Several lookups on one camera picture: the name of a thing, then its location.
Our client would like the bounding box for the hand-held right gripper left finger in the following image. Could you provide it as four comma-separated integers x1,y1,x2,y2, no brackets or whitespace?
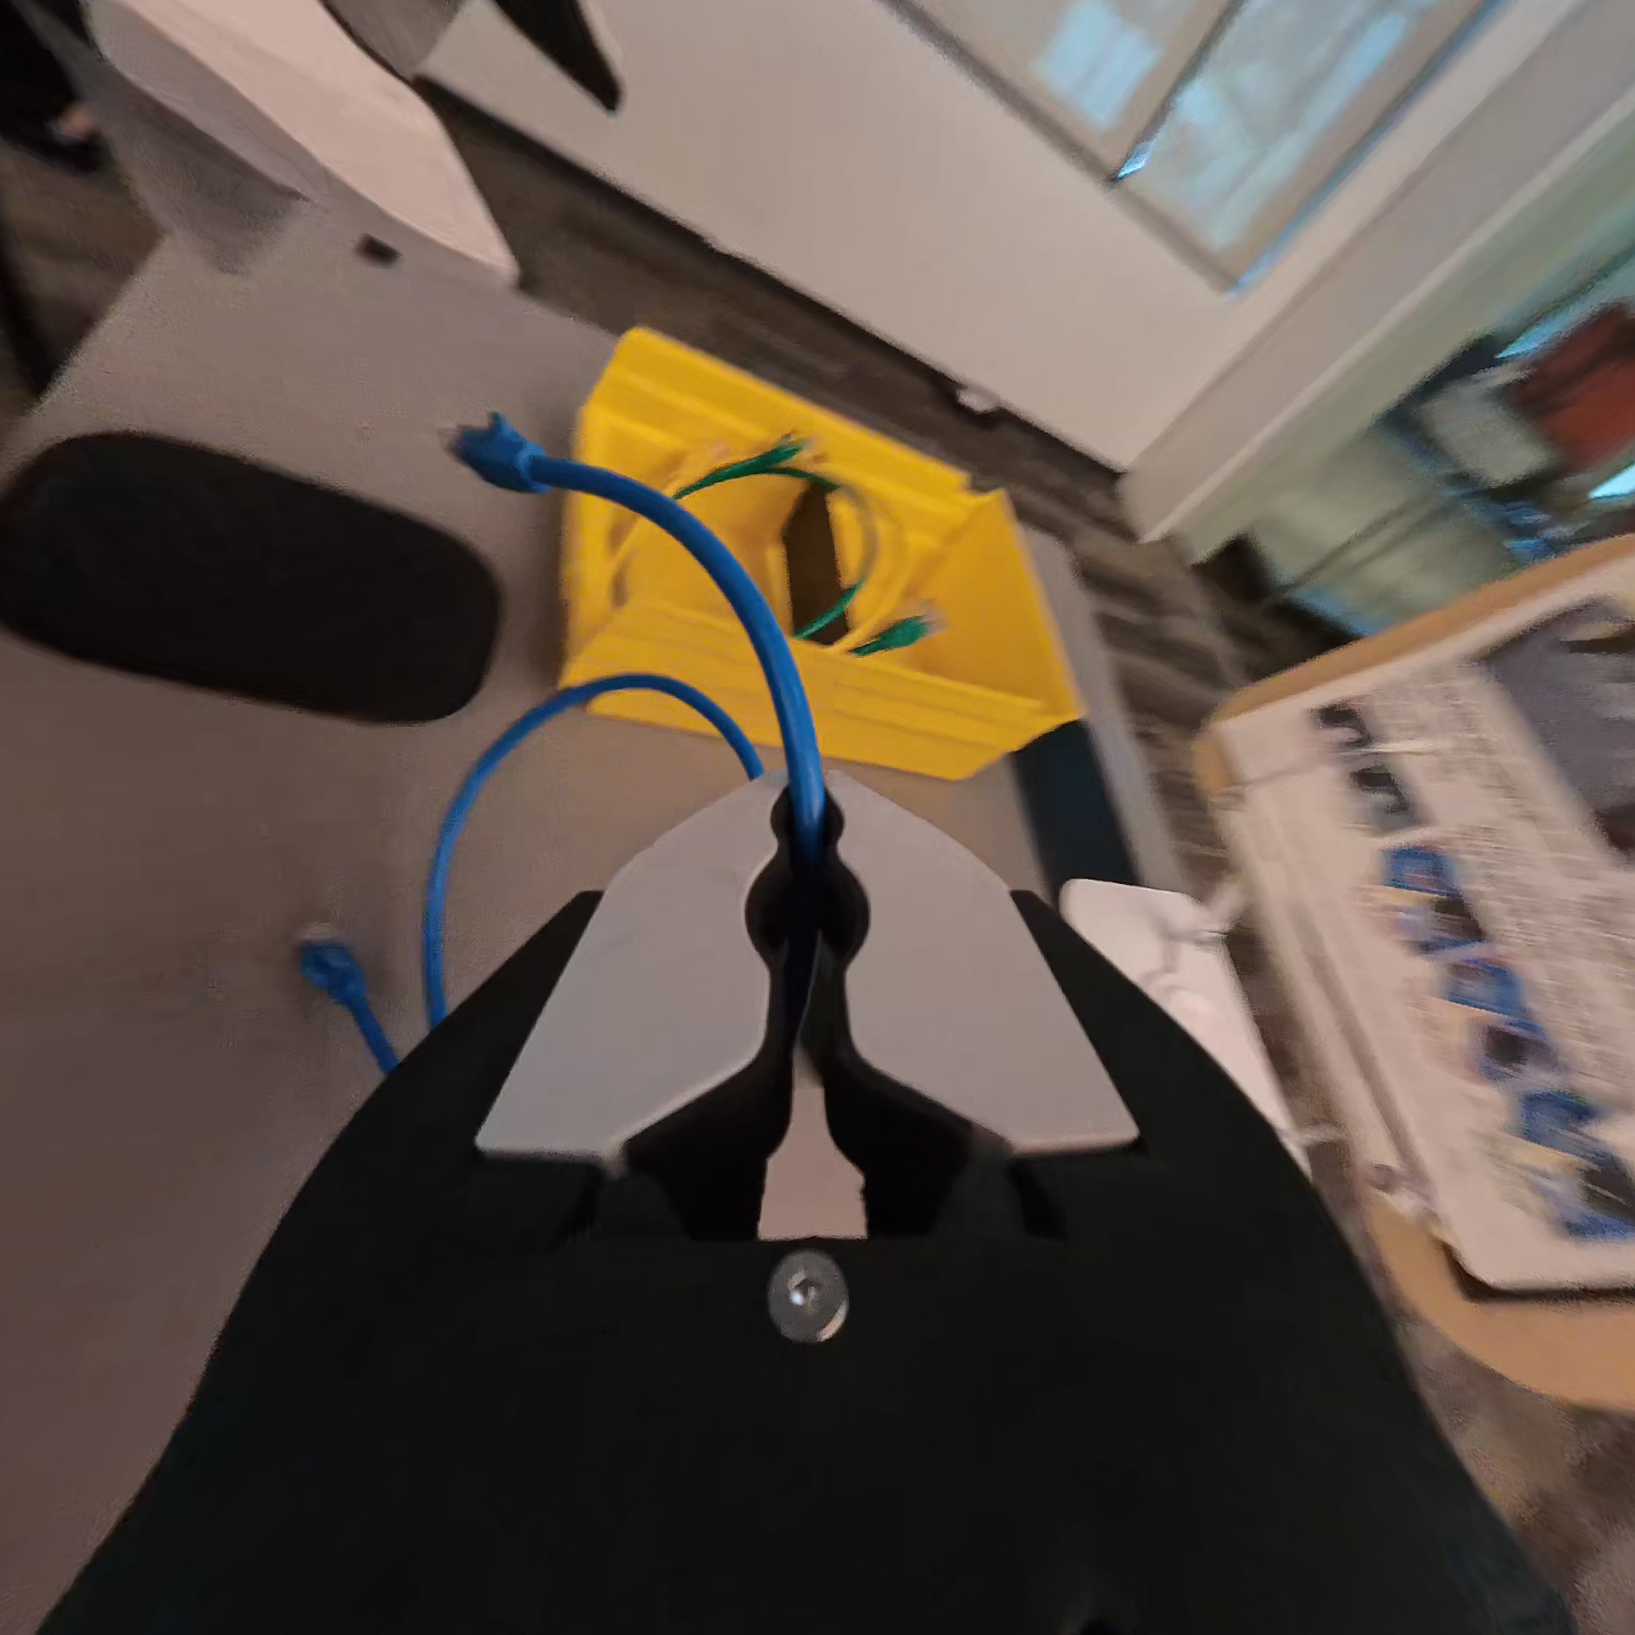
475,771,822,1238

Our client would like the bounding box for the printed instruction poster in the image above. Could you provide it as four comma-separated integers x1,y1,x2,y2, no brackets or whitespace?
1212,592,1635,1292

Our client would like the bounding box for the storage shelf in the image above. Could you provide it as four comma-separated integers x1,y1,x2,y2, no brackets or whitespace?
1277,299,1635,640

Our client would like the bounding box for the blue ethernet cable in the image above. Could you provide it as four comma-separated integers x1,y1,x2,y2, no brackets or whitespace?
296,412,848,1081

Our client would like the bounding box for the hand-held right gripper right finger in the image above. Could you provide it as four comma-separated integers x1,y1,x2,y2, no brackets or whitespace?
802,769,1141,1238

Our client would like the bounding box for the black wrist rest pad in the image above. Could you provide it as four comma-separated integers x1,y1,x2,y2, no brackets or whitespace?
0,430,502,727

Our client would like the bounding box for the large paned window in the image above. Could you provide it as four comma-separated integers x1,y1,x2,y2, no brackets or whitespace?
894,0,1635,296

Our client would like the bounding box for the white box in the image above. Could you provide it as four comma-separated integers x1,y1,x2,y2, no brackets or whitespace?
86,0,519,286

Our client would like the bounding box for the green ethernet cable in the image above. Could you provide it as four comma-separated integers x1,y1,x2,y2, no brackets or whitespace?
674,434,946,659

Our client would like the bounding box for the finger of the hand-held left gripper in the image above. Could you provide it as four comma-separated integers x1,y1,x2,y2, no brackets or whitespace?
318,0,468,81
490,0,628,114

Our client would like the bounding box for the yellow plastic bin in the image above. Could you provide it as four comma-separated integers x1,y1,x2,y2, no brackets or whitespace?
556,325,1084,781

